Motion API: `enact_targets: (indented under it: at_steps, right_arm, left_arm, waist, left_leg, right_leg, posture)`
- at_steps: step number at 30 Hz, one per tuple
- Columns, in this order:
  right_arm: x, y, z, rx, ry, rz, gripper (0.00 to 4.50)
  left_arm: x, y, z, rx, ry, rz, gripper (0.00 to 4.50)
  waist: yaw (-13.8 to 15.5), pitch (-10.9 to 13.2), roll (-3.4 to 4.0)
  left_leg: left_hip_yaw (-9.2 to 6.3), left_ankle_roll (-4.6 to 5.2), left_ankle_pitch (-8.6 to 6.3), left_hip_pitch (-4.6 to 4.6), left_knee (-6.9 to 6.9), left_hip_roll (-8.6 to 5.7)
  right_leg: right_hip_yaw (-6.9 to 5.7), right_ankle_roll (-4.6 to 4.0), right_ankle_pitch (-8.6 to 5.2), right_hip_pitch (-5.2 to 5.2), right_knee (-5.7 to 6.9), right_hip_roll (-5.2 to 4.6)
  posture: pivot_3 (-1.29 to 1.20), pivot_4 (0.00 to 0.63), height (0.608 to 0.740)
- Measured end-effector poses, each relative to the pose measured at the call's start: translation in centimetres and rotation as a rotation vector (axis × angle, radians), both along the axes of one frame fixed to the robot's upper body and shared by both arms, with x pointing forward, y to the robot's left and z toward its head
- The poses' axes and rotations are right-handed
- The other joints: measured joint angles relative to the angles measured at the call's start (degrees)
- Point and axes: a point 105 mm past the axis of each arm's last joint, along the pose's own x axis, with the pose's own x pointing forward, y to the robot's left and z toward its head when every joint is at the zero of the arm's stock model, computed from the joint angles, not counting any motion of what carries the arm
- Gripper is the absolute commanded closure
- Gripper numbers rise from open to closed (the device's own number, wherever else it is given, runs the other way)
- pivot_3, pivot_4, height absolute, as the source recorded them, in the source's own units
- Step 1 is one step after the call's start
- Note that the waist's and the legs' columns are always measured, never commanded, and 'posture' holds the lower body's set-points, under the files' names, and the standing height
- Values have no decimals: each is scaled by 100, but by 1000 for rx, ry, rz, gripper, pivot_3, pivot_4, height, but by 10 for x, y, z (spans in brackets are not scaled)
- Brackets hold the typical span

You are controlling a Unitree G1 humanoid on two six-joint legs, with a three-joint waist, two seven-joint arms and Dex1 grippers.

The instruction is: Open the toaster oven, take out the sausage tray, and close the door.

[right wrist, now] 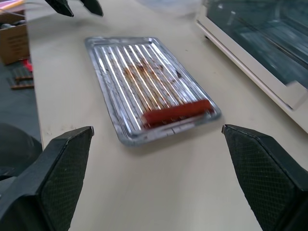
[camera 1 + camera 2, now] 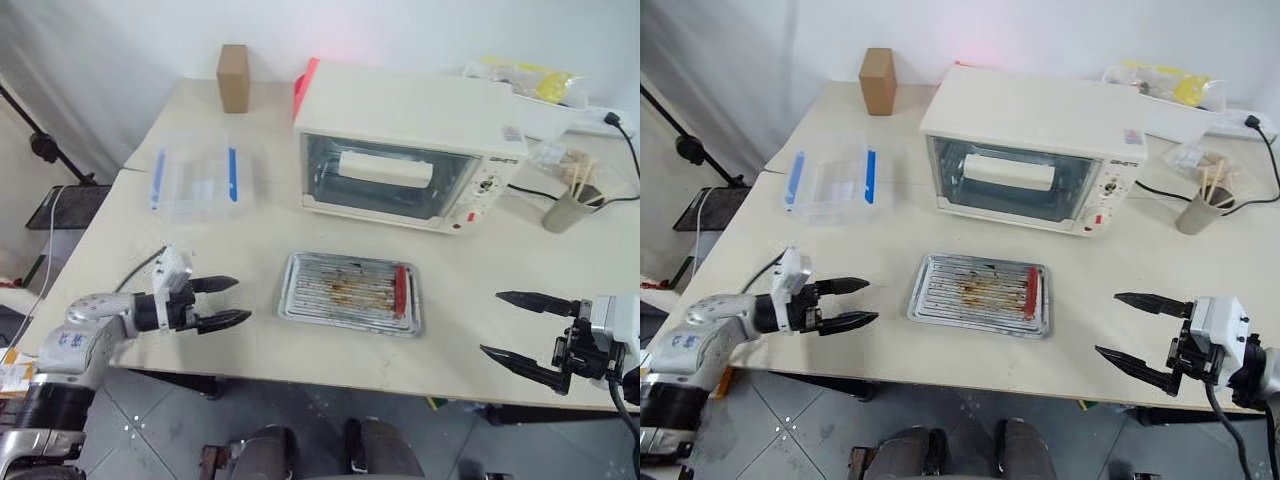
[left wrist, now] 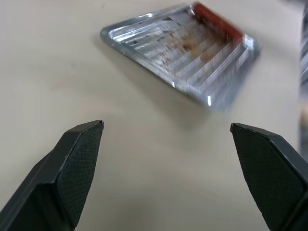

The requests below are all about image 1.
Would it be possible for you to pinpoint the dark rounded robot body part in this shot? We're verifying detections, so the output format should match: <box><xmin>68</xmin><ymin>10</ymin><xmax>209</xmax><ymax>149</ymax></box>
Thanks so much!
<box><xmin>0</xmin><ymin>123</ymin><xmax>43</xmax><ymax>180</ymax></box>

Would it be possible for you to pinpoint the white toaster oven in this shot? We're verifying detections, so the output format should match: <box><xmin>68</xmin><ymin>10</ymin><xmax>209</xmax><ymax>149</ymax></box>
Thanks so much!
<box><xmin>195</xmin><ymin>0</ymin><xmax>308</xmax><ymax>134</ymax></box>

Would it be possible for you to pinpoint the red sausage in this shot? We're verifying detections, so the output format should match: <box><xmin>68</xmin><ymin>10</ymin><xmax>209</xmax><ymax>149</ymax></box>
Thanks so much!
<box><xmin>141</xmin><ymin>99</ymin><xmax>215</xmax><ymax>126</ymax></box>

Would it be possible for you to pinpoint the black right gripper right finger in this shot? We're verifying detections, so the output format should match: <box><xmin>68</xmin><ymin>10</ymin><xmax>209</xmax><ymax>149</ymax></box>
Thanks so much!
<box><xmin>221</xmin><ymin>124</ymin><xmax>308</xmax><ymax>231</ymax></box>

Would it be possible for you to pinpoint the red object on floor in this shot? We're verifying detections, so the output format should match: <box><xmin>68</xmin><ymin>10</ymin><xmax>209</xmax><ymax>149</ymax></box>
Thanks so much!
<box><xmin>22</xmin><ymin>59</ymin><xmax>33</xmax><ymax>73</ymax></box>

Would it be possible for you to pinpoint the ribbed silver baking tray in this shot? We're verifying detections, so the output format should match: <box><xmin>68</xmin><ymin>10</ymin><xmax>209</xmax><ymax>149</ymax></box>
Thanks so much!
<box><xmin>84</xmin><ymin>36</ymin><xmax>222</xmax><ymax>147</ymax></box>

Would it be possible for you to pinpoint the brown cardboard box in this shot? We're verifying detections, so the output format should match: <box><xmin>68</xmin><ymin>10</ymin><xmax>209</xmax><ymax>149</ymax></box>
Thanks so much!
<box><xmin>0</xmin><ymin>9</ymin><xmax>31</xmax><ymax>66</ymax></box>

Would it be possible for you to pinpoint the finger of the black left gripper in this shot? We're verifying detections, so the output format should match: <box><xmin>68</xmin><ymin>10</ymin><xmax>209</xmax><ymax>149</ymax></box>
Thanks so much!
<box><xmin>80</xmin><ymin>0</ymin><xmax>104</xmax><ymax>17</ymax></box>
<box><xmin>44</xmin><ymin>0</ymin><xmax>75</xmax><ymax>18</ymax></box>

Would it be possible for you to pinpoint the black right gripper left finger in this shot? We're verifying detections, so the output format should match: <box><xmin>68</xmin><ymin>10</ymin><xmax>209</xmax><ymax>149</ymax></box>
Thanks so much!
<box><xmin>0</xmin><ymin>126</ymin><xmax>95</xmax><ymax>231</ymax></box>

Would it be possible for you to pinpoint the dark slatted wooden rack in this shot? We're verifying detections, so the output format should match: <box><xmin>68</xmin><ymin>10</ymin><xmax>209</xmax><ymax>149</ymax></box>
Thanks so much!
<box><xmin>6</xmin><ymin>67</ymin><xmax>34</xmax><ymax>91</ymax></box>

